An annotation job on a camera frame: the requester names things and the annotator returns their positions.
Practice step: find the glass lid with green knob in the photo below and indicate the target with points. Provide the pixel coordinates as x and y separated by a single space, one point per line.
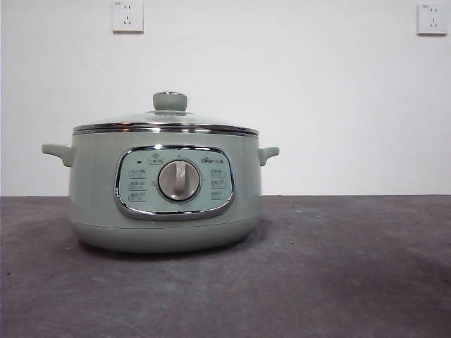
169 102

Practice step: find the pale green electric cooking pot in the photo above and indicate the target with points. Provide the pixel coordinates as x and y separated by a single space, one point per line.
95 176

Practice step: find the white wall socket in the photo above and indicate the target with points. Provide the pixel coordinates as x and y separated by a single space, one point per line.
432 19
128 17

